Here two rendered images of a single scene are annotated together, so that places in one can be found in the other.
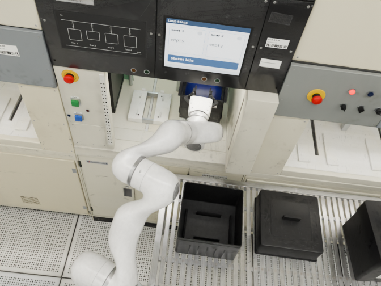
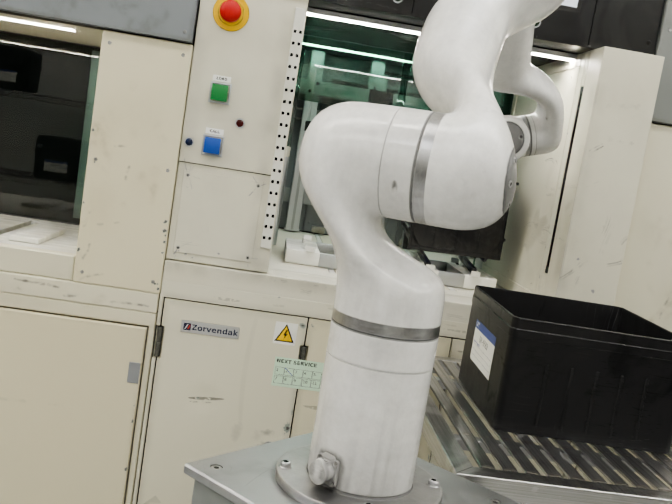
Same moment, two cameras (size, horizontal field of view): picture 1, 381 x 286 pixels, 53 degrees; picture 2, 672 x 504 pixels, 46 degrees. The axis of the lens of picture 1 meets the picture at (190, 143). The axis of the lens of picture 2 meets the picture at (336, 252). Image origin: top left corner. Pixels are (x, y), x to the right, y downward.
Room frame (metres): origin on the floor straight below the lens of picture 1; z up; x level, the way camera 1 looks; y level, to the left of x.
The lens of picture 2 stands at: (-0.50, 0.32, 1.13)
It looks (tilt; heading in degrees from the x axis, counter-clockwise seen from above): 7 degrees down; 357
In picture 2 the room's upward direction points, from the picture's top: 9 degrees clockwise
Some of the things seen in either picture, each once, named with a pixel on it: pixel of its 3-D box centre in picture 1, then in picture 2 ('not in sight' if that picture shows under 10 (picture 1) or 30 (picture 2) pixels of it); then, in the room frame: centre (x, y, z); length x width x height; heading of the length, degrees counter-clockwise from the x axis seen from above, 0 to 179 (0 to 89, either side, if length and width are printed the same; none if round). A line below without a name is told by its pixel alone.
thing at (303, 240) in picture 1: (288, 222); not in sight; (0.83, -0.52, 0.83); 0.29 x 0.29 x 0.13; 1
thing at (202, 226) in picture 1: (209, 220); (564, 362); (0.76, -0.14, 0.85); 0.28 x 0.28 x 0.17; 1
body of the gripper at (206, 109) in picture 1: (199, 108); not in sight; (1.12, -0.02, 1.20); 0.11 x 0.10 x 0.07; 0
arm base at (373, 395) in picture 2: not in sight; (371, 406); (0.36, 0.21, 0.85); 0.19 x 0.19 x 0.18
